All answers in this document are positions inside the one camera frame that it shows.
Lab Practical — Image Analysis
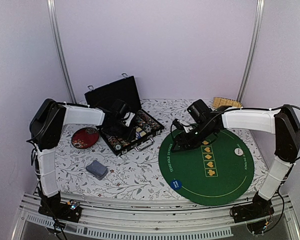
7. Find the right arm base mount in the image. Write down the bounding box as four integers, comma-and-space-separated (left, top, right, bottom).
229, 193, 275, 235

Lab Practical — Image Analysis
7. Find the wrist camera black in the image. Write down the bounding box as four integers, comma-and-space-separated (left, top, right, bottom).
187, 99, 212, 124
111, 99, 130, 119

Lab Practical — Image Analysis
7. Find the bamboo mat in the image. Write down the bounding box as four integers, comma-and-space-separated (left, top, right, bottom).
212, 97, 243, 109

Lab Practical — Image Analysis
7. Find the black poker chip case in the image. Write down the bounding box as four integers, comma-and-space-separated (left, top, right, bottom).
84, 73, 165, 156

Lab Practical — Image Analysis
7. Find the aluminium front rail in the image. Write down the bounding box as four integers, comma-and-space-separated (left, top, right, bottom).
11, 193, 300, 240

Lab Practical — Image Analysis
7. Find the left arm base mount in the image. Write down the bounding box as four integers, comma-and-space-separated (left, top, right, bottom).
38, 194, 82, 223

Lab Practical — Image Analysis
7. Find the left aluminium frame post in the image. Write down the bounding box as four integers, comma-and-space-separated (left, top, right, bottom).
46, 0, 77, 104

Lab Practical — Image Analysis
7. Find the Texas Hold'em card box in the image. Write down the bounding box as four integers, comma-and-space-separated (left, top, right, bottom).
135, 127, 147, 139

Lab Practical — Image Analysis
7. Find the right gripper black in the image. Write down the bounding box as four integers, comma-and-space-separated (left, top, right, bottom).
170, 121, 216, 153

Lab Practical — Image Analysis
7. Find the round green poker mat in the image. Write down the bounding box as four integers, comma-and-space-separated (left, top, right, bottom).
158, 130, 255, 206

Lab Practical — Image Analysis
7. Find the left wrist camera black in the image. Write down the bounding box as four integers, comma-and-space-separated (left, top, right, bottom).
111, 99, 130, 119

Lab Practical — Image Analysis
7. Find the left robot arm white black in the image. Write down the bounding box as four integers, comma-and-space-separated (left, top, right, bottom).
28, 98, 136, 198

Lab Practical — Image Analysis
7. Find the blue playing card deck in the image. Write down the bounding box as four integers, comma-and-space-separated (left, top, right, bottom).
85, 160, 108, 180

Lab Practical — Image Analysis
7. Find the white dealer button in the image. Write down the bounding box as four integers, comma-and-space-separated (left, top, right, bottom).
234, 147, 244, 156

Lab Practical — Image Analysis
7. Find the round red floral coaster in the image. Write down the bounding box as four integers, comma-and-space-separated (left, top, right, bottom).
71, 127, 100, 149

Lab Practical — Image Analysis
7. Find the aluminium frame post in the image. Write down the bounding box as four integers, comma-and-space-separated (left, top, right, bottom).
46, 0, 77, 104
236, 0, 265, 102

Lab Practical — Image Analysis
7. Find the blue small blind button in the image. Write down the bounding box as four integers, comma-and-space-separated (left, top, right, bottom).
169, 179, 182, 191

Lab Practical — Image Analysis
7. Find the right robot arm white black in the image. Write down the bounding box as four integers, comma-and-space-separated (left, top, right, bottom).
171, 100, 300, 218

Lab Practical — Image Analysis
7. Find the right outer chip row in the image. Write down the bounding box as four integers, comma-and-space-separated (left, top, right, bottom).
142, 113, 161, 131

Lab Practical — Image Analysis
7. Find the floral white table cloth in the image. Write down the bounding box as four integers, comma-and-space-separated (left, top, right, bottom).
53, 98, 270, 201

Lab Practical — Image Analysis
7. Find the right aluminium frame post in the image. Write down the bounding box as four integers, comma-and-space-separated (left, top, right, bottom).
236, 0, 265, 102

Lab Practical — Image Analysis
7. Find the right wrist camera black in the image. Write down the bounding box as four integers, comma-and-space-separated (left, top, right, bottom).
187, 99, 212, 124

